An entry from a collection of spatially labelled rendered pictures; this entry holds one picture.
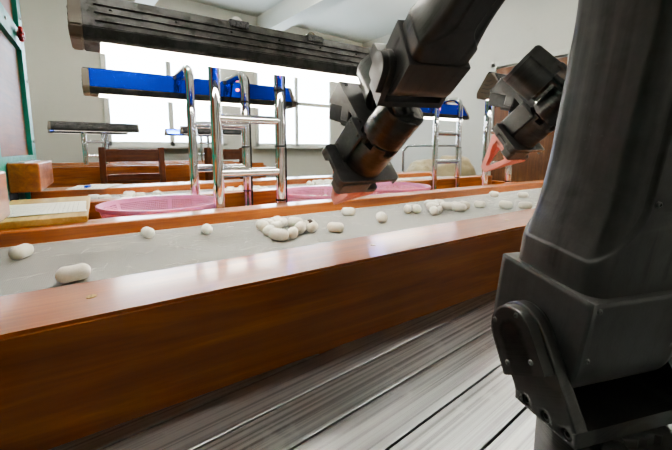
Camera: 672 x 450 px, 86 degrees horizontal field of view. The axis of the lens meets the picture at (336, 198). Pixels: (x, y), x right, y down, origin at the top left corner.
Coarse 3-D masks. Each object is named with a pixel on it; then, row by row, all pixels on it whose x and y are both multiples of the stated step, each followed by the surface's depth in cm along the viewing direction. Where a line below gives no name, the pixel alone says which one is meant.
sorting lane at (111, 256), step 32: (512, 192) 129; (224, 224) 74; (320, 224) 74; (352, 224) 74; (384, 224) 74; (416, 224) 74; (0, 256) 52; (32, 256) 52; (64, 256) 52; (96, 256) 52; (128, 256) 52; (160, 256) 52; (192, 256) 52; (224, 256) 52; (0, 288) 40; (32, 288) 40
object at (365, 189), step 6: (336, 186) 48; (342, 186) 47; (348, 186) 48; (354, 186) 48; (360, 186) 49; (366, 186) 50; (372, 186) 52; (336, 192) 48; (342, 192) 49; (348, 192) 49; (354, 192) 50; (366, 192) 51; (372, 192) 52; (354, 198) 55
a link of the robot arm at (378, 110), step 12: (384, 108) 42; (396, 108) 42; (408, 108) 42; (372, 120) 44; (384, 120) 42; (396, 120) 41; (408, 120) 42; (420, 120) 43; (372, 132) 44; (384, 132) 43; (396, 132) 43; (408, 132) 43; (372, 144) 46; (384, 144) 44; (396, 144) 44
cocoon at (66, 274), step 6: (78, 264) 42; (84, 264) 42; (60, 270) 41; (66, 270) 41; (72, 270) 41; (78, 270) 42; (84, 270) 42; (90, 270) 43; (60, 276) 40; (66, 276) 41; (72, 276) 41; (78, 276) 42; (84, 276) 42; (60, 282) 41; (66, 282) 41
